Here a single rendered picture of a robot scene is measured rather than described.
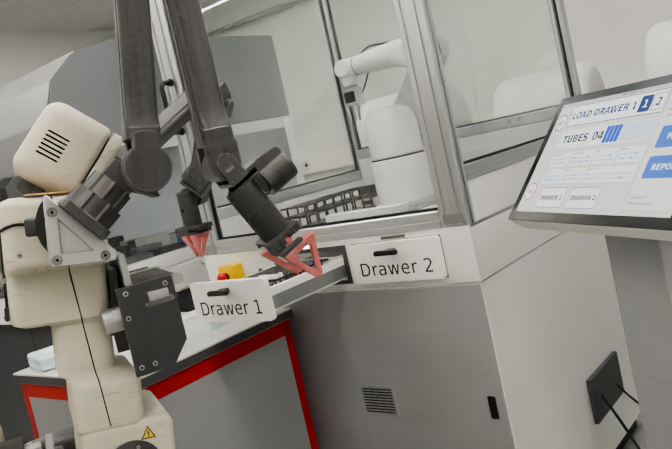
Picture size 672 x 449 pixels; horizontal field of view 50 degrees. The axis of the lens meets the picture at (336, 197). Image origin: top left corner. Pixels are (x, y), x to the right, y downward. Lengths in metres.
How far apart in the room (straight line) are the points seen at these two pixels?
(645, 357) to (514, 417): 0.49
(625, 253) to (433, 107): 0.59
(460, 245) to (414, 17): 0.57
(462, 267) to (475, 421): 0.42
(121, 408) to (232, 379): 0.74
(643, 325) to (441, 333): 0.58
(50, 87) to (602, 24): 3.51
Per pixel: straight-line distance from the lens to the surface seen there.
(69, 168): 1.32
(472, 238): 1.80
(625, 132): 1.46
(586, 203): 1.43
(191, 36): 1.25
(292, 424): 2.24
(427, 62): 1.80
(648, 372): 1.59
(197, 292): 1.98
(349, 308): 2.08
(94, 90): 2.71
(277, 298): 1.84
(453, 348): 1.92
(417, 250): 1.86
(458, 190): 1.79
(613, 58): 4.99
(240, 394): 2.08
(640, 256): 1.49
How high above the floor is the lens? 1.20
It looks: 4 degrees down
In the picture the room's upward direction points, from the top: 13 degrees counter-clockwise
